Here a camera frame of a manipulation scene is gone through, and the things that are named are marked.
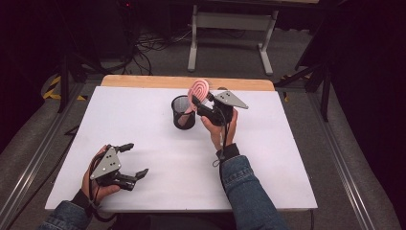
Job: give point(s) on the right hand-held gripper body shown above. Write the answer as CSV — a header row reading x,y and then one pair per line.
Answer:
x,y
220,107

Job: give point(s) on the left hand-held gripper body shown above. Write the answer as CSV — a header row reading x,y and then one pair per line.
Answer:
x,y
108,166

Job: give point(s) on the pink hairbrush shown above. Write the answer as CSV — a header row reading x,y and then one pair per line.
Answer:
x,y
199,89

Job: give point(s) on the black mesh pen holder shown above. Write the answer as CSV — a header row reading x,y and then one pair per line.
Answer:
x,y
189,125

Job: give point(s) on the person's left hand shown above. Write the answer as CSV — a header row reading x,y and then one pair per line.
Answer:
x,y
107,191

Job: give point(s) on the person's right hand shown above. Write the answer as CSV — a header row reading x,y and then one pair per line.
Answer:
x,y
217,134

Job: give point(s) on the white board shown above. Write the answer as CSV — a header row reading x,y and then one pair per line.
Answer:
x,y
127,111

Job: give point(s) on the black metal stand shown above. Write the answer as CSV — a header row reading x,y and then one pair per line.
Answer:
x,y
65,83
325,96

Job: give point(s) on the metal floor rail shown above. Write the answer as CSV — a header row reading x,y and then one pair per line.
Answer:
x,y
343,159
38,150

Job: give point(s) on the white metal desk frame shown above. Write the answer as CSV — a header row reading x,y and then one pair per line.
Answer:
x,y
234,21

